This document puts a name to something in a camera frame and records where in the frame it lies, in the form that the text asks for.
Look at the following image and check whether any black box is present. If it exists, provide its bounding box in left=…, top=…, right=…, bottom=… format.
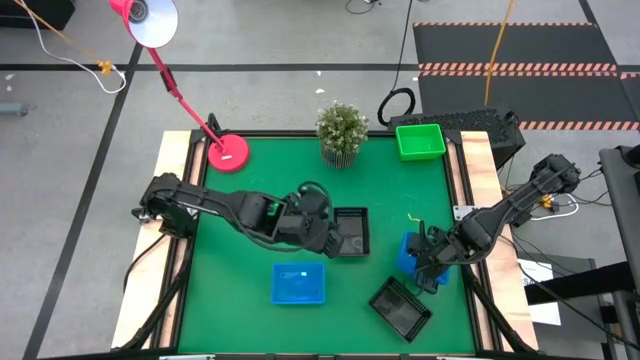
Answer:
left=0, top=0, right=76, bottom=30

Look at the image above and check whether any blue plastic basket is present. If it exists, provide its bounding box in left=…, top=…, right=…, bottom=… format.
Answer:
left=396, top=230, right=452, bottom=287
left=270, top=262, right=327, bottom=306

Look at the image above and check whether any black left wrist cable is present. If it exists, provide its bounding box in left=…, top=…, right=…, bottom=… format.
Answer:
left=296, top=180, right=335, bottom=224

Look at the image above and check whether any black aluminium table frame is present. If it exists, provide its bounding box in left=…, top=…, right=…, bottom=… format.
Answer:
left=119, top=128, right=539, bottom=360

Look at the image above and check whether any white paper sheet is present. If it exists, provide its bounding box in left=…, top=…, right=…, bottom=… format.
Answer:
left=517, top=258, right=562, bottom=327

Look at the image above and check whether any grey floor object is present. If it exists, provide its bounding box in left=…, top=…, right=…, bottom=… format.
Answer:
left=0, top=101, right=29, bottom=118

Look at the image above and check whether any black mat with striped edge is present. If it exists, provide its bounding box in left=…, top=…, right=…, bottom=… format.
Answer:
left=412, top=20, right=619, bottom=72
left=418, top=69, right=640, bottom=132

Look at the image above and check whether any red desk lamp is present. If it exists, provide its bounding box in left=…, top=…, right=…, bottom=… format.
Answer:
left=108, top=0, right=251, bottom=174

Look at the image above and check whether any yellow hanging cable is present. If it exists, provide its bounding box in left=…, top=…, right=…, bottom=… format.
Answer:
left=482, top=0, right=516, bottom=108

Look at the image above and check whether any potted artificial plant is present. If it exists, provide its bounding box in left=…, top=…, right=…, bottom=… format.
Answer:
left=315, top=102, right=370, bottom=170

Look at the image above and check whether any thin black floor cable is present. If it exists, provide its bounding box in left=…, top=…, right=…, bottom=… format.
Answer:
left=344, top=0, right=382, bottom=15

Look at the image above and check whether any black bar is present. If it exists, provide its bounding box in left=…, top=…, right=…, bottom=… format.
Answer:
left=523, top=261, right=640, bottom=307

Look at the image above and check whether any orange cable with yellow plug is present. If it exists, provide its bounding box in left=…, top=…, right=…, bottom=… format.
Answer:
left=12, top=0, right=114, bottom=76

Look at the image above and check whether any wooden side board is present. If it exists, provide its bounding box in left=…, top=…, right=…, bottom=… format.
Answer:
left=110, top=130, right=204, bottom=351
left=447, top=130, right=540, bottom=351

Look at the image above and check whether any black power cable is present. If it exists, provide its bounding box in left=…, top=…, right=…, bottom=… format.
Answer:
left=122, top=232, right=169, bottom=296

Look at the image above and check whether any black hanging cable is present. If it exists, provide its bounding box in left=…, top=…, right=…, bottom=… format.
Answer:
left=376, top=0, right=417, bottom=128

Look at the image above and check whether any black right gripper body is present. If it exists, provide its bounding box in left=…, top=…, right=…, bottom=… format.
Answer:
left=419, top=222, right=481, bottom=266

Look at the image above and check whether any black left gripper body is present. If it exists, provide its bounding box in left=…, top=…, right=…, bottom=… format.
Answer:
left=284, top=189, right=335, bottom=251

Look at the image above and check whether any dark grey desk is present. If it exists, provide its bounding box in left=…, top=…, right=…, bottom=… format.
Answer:
left=598, top=144, right=640, bottom=296

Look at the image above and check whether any white floor cable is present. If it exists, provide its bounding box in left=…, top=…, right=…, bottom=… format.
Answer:
left=19, top=0, right=128, bottom=96

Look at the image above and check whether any white cable with orange plug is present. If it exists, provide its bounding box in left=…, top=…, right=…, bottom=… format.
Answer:
left=529, top=192, right=581, bottom=222

